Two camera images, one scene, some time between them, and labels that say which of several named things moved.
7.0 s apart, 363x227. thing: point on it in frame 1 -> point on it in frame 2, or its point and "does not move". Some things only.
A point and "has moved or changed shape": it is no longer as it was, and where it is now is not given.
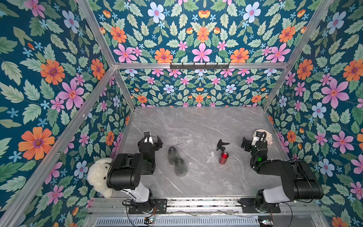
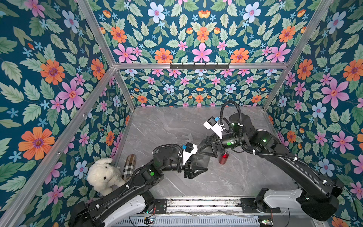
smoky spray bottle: [172, 155] has moved or changed shape
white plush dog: [97, 176] does not move
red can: [223, 157] does not move
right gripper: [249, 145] -> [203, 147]
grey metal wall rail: [199, 66] does not move
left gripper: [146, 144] -> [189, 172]
